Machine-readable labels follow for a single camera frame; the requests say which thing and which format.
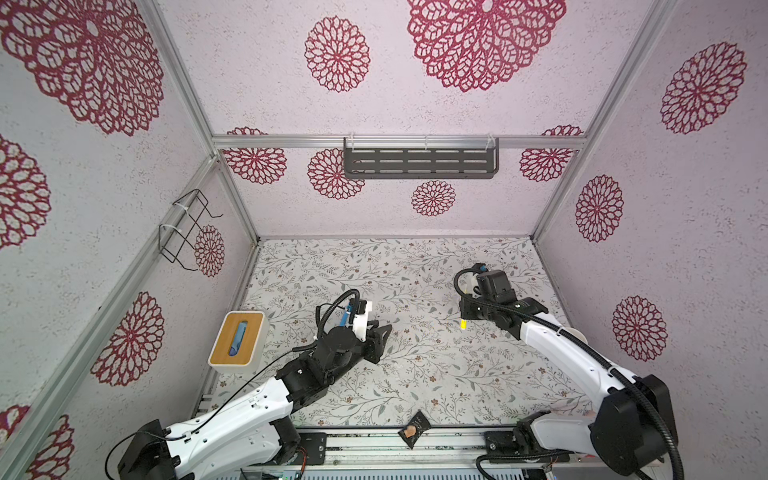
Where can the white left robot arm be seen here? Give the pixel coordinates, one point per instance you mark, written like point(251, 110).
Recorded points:
point(253, 428)

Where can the black snack packet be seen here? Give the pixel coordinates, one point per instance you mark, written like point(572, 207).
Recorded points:
point(414, 429)

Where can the white wooden tissue box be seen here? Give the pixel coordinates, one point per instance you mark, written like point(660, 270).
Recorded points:
point(239, 343)

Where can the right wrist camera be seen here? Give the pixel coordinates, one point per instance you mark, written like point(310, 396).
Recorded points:
point(493, 285)

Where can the white ceramic mug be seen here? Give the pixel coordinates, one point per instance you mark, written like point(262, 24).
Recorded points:
point(577, 334)

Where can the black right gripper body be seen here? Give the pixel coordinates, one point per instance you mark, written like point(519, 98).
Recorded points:
point(475, 308)

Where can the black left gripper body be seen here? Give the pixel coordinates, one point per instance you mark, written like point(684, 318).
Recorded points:
point(357, 357)

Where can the dark metal wall shelf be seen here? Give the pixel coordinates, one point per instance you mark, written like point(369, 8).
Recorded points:
point(424, 163)

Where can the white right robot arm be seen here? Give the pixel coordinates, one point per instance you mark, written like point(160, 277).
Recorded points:
point(634, 423)

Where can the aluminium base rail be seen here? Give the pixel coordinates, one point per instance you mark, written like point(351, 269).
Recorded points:
point(318, 449)

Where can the black wire wall rack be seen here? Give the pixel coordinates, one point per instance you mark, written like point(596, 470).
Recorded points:
point(192, 242)

